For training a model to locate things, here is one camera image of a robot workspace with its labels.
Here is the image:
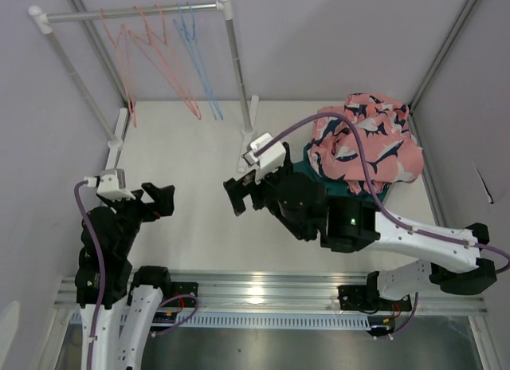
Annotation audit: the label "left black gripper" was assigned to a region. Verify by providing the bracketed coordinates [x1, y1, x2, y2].
[103, 180, 174, 255]

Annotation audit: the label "teal shorts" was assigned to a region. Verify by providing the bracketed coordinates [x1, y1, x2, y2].
[293, 148, 374, 203]

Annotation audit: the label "pink patterned shorts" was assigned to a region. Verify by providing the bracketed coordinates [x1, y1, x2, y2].
[305, 93, 424, 195]

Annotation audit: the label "blue wire hanger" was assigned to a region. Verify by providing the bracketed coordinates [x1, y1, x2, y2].
[173, 5, 224, 120]
[182, 5, 224, 120]

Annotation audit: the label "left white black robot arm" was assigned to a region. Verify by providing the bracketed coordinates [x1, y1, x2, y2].
[75, 183, 175, 369]

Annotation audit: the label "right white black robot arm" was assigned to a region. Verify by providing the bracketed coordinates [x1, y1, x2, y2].
[223, 151, 497, 309]

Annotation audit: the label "metal clothes rack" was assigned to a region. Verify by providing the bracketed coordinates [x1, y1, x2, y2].
[28, 0, 259, 173]

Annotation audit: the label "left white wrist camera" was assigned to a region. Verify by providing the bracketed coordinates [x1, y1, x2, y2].
[84, 168, 135, 201]

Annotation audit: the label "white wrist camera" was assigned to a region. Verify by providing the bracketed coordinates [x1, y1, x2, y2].
[84, 168, 135, 201]
[242, 132, 287, 184]

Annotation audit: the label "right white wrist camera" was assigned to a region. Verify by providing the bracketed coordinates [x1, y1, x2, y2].
[242, 132, 287, 184]

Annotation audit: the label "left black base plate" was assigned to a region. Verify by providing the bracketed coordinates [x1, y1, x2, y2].
[161, 281, 199, 309]

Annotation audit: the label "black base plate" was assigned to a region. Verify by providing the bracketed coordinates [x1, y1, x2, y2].
[161, 281, 199, 309]
[337, 285, 412, 313]

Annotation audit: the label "aluminium mounting rail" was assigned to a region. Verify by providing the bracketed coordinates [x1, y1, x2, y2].
[53, 270, 488, 317]

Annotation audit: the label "white slotted cable duct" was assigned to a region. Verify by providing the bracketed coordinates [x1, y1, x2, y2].
[69, 310, 370, 331]

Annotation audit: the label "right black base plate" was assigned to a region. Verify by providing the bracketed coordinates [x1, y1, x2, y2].
[337, 285, 412, 313]

